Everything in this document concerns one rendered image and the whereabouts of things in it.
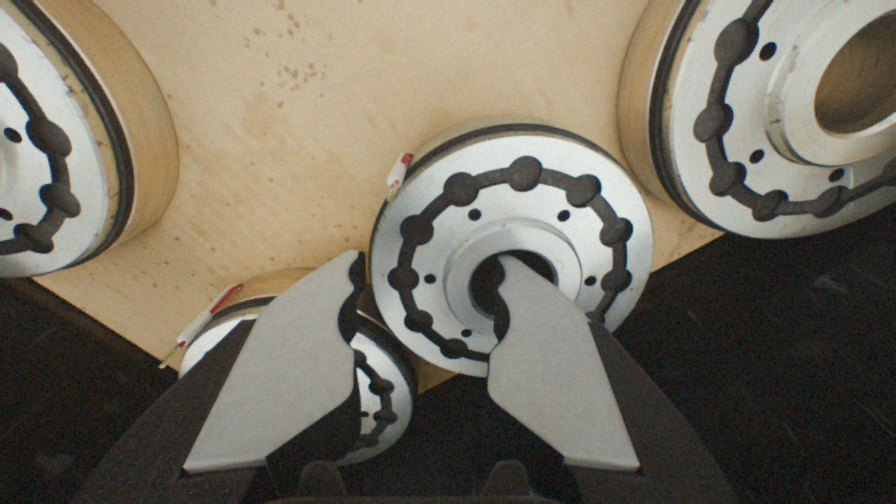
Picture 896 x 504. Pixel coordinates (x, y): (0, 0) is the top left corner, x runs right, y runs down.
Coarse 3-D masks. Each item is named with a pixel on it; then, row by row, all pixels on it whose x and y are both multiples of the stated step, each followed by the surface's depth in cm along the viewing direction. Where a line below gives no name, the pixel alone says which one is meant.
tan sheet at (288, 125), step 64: (128, 0) 11; (192, 0) 11; (256, 0) 11; (320, 0) 11; (384, 0) 11; (448, 0) 11; (512, 0) 11; (576, 0) 11; (640, 0) 11; (192, 64) 11; (256, 64) 12; (320, 64) 12; (384, 64) 12; (448, 64) 12; (512, 64) 12; (576, 64) 12; (192, 128) 12; (256, 128) 13; (320, 128) 13; (384, 128) 13; (448, 128) 13; (576, 128) 13; (192, 192) 14; (256, 192) 14; (320, 192) 14; (384, 192) 14; (128, 256) 15; (192, 256) 15; (256, 256) 15; (320, 256) 15; (128, 320) 17; (192, 320) 17
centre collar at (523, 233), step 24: (480, 240) 11; (504, 240) 11; (528, 240) 11; (552, 240) 11; (456, 264) 11; (552, 264) 11; (576, 264) 11; (456, 288) 12; (576, 288) 12; (456, 312) 12; (480, 312) 12
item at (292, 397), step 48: (288, 288) 10; (336, 288) 10; (288, 336) 8; (336, 336) 8; (240, 384) 7; (288, 384) 7; (336, 384) 7; (240, 432) 6; (288, 432) 6; (336, 432) 7; (288, 480) 6
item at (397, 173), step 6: (402, 156) 12; (408, 156) 12; (396, 162) 11; (402, 162) 11; (396, 168) 10; (402, 168) 10; (390, 174) 9; (396, 174) 9; (402, 174) 10; (390, 180) 9; (396, 180) 9; (402, 180) 10; (390, 186) 9; (396, 186) 9; (390, 192) 9; (390, 198) 8
